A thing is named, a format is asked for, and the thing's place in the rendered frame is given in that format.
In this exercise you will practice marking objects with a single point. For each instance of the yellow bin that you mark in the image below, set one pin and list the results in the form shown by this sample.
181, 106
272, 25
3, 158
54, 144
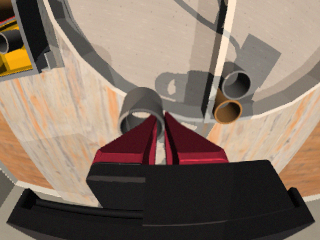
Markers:
17, 59

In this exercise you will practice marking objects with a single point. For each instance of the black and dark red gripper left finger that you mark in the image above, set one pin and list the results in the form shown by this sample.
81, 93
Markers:
133, 147

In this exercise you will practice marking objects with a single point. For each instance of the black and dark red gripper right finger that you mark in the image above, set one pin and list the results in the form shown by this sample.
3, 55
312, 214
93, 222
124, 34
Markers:
187, 146

